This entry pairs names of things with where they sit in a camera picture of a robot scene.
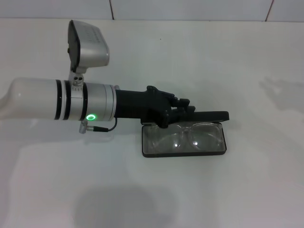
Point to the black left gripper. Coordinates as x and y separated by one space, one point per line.
137 105

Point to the clear white glasses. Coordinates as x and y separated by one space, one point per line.
187 135

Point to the black glasses case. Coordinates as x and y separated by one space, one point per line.
213 116

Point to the silver left wrist post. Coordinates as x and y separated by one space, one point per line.
78 83

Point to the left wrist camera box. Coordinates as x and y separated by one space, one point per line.
92 47

